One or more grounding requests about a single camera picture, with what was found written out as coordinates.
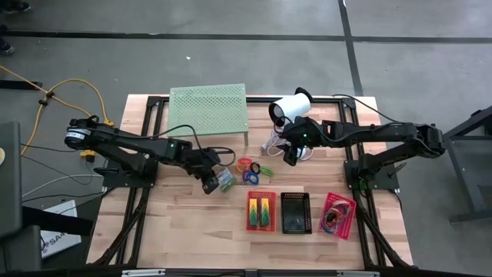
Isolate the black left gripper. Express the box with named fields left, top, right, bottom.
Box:
left=187, top=145, right=223, bottom=195

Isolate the red plastic basket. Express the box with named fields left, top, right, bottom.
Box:
left=317, top=191, right=358, bottom=242

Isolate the green perforated metal shelf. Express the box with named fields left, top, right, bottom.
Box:
left=166, top=83, right=250, bottom=147

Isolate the grey monitor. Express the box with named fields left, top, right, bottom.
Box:
left=0, top=121, right=23, bottom=239

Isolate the yellow extension cable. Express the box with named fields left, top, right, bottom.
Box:
left=0, top=65, right=115, bottom=162

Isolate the white printed box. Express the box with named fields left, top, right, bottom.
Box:
left=39, top=199, right=83, bottom=259

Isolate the black rubber band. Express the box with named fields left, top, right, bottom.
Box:
left=325, top=205, right=343, bottom=223

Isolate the black floor strip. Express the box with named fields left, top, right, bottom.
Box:
left=0, top=79, right=43, bottom=90

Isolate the thin black power cable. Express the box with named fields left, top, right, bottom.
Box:
left=332, top=93, right=404, bottom=125

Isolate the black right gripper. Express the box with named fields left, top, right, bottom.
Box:
left=282, top=115, right=322, bottom=168

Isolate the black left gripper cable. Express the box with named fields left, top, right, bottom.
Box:
left=209, top=145, right=237, bottom=167

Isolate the black side table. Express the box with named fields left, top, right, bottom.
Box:
left=424, top=105, right=492, bottom=225

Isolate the black floor cable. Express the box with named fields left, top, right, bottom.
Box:
left=21, top=155, right=105, bottom=186
left=21, top=142, right=88, bottom=154

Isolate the white floor cable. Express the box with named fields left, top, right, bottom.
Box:
left=21, top=173, right=105, bottom=199

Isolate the person's shoe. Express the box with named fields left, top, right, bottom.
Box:
left=0, top=0, right=32, bottom=13
left=0, top=23, right=16, bottom=55

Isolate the black table edge beam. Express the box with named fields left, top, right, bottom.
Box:
left=0, top=265, right=492, bottom=277

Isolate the white lamp power cord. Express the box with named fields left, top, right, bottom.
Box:
left=261, top=128, right=314, bottom=158

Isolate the white desk lamp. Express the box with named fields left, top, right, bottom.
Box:
left=268, top=86, right=314, bottom=130

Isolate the orange plastic basket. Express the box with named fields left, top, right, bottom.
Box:
left=245, top=190, right=278, bottom=232

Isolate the black plastic basket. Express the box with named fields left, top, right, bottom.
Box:
left=280, top=191, right=314, bottom=235

